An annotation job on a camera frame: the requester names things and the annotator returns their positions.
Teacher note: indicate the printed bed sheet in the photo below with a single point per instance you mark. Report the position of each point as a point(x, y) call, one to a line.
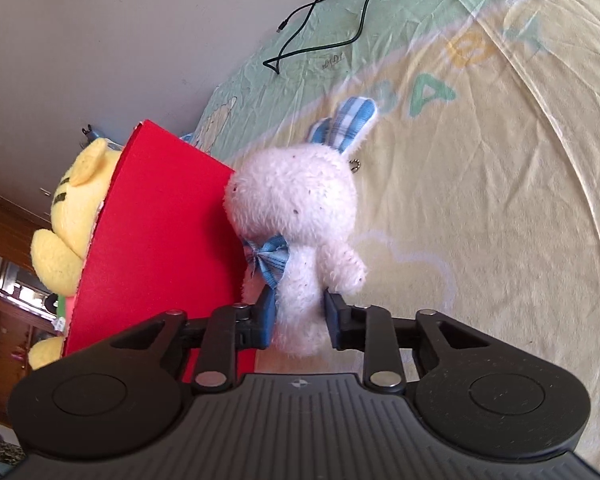
point(480, 210)

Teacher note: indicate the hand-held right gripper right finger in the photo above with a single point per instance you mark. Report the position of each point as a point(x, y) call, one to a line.
point(333, 317)

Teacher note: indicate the red cardboard box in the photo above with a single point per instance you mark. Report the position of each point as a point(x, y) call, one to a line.
point(160, 230)

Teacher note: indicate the white plush rabbit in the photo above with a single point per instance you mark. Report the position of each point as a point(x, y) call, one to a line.
point(290, 200)

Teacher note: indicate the yellow plush bear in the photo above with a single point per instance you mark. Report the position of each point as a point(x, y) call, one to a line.
point(75, 210)

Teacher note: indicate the blue and white packet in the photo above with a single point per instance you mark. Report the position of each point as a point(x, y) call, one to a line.
point(189, 138)

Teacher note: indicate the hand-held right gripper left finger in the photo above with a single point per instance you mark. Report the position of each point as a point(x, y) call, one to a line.
point(266, 316)

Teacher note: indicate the wooden cabinet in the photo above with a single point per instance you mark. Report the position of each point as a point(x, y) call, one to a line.
point(0, 225)

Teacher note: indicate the dark patterned cloth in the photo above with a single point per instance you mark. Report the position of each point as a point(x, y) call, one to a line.
point(0, 450)

